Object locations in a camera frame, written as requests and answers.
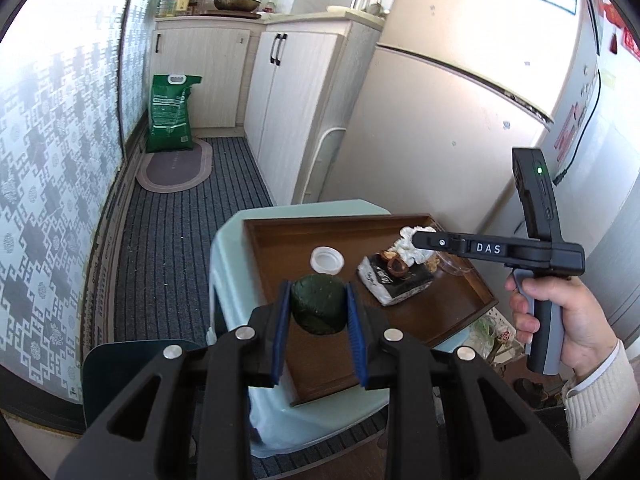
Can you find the brown wooden tray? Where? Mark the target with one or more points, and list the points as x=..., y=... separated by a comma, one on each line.
x=280, y=250

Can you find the person's right forearm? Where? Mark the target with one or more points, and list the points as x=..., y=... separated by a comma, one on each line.
x=602, y=410

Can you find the cream refrigerator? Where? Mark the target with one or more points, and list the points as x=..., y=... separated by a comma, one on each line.
x=450, y=110

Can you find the light green plastic stool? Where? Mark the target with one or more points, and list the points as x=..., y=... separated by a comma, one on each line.
x=230, y=270

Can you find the printed plastic bag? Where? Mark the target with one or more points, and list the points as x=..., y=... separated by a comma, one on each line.
x=495, y=335

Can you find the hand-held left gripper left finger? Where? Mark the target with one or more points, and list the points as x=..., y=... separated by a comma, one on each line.
x=280, y=332

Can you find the brown fruit shell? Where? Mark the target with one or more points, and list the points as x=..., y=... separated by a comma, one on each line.
x=392, y=266

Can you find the patterned frosted glass door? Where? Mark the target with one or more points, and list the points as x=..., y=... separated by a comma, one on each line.
x=50, y=160

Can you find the clear plastic lid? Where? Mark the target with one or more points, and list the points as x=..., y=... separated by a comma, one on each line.
x=452, y=267

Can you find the dark green round fruit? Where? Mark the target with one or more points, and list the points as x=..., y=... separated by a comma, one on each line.
x=317, y=305

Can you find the white tissue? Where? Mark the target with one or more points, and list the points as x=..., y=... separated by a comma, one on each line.
x=407, y=249

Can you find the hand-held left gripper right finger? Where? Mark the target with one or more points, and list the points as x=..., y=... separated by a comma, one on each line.
x=356, y=332

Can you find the grey striped carpet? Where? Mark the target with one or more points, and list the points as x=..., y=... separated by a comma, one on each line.
x=165, y=260

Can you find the oval grey floor mat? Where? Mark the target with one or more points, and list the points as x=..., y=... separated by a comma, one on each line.
x=172, y=170

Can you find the red hanging decoration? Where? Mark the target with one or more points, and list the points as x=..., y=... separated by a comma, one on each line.
x=617, y=25

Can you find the white folded frame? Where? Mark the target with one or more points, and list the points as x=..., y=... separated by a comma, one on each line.
x=325, y=132

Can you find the person's right hand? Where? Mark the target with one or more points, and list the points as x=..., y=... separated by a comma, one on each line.
x=585, y=320

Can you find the black snack packet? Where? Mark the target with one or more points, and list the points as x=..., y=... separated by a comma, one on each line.
x=397, y=289

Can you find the white bottle cap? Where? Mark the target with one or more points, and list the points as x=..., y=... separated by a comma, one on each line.
x=326, y=260

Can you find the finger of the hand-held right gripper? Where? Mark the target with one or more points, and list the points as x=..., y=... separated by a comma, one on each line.
x=450, y=245

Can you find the green rice bag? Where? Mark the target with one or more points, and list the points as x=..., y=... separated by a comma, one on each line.
x=170, y=115

